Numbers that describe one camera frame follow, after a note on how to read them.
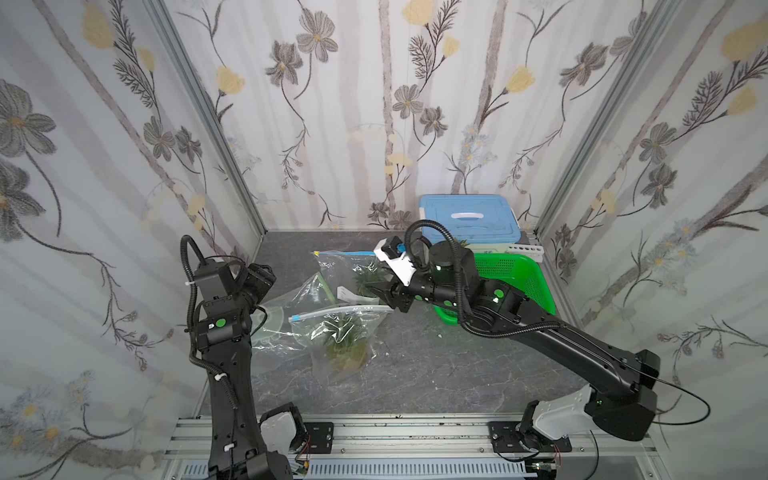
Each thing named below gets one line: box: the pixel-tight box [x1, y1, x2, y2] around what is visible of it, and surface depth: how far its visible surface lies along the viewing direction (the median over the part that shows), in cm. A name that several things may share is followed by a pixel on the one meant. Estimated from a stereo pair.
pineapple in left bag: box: [311, 313, 369, 373], surface depth 69 cm
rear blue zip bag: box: [312, 251, 393, 307], surface depth 81 cm
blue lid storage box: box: [419, 194, 522, 254], surface depth 103 cm
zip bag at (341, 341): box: [288, 307, 394, 381], surface depth 70 cm
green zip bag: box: [251, 272, 336, 358], surface depth 81 cm
